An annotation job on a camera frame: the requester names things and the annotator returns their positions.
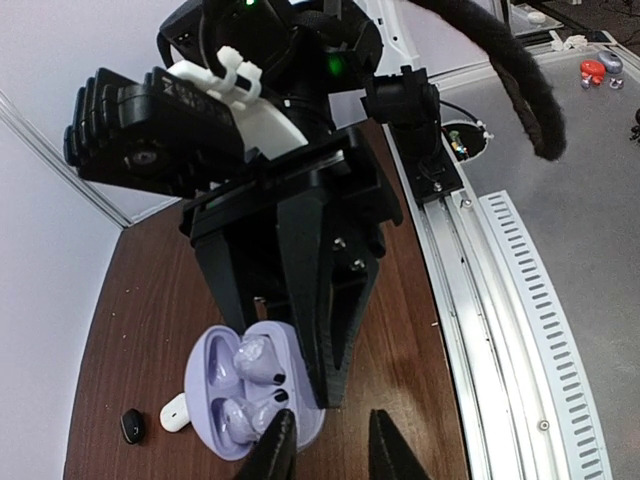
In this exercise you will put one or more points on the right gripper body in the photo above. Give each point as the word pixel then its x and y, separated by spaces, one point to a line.
pixel 342 168

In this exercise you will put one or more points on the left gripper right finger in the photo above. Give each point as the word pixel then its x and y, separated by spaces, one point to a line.
pixel 389 455

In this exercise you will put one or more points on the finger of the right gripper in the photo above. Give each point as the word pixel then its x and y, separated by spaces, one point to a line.
pixel 329 271
pixel 224 270

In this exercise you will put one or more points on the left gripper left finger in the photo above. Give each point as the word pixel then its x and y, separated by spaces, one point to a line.
pixel 274 456

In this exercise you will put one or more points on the white stem earbud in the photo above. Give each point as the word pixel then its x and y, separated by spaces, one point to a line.
pixel 246 421

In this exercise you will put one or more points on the purple round charging case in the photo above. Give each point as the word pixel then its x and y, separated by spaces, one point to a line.
pixel 210 379

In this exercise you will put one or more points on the purple stem earbud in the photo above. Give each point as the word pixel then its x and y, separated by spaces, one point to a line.
pixel 256 361

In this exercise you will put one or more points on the white charging case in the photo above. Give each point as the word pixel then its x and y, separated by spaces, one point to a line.
pixel 174 416

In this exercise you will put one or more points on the black charging case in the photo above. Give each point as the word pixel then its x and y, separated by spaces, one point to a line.
pixel 133 426

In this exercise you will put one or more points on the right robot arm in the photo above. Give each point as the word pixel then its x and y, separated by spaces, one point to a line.
pixel 311 51

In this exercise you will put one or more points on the red case off table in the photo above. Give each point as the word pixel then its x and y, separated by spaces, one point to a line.
pixel 592 72

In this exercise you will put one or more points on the grey case off table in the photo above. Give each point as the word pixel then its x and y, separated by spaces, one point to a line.
pixel 611 61

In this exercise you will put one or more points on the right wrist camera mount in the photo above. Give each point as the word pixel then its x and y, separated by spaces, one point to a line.
pixel 177 131

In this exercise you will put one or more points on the front aluminium rail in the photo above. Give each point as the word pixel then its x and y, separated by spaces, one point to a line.
pixel 526 407

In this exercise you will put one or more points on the right aluminium frame post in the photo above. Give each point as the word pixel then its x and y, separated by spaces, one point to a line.
pixel 45 151

